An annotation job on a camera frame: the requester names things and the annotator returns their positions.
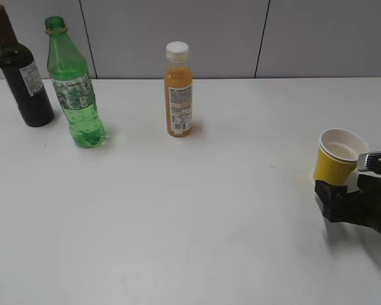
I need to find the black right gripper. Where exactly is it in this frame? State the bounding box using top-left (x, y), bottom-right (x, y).
top-left (314, 174), bottom-right (381, 234)

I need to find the yellow paper cup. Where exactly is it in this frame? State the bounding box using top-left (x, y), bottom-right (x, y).
top-left (313, 128), bottom-right (369, 186)

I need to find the green sprite bottle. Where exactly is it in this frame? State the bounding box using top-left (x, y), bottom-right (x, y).
top-left (44, 16), bottom-right (105, 148)

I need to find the orange juice bottle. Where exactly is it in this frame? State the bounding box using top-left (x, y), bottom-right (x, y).
top-left (164, 41), bottom-right (193, 137)

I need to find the dark wine bottle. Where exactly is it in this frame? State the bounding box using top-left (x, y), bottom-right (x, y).
top-left (0, 4), bottom-right (54, 127)

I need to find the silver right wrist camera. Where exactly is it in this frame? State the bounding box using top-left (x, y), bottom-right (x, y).
top-left (357, 151), bottom-right (381, 175)

